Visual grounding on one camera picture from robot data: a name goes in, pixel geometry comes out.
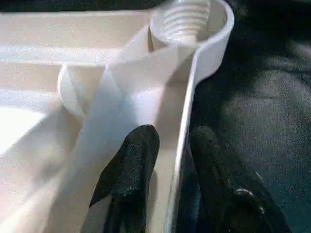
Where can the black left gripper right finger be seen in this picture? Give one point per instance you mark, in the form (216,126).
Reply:
(223,199)

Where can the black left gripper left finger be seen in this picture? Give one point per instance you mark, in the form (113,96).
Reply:
(131,170)

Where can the white plastic table top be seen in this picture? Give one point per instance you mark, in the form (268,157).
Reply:
(60,121)

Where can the black work mat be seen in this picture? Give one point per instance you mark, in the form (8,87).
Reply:
(267,109)

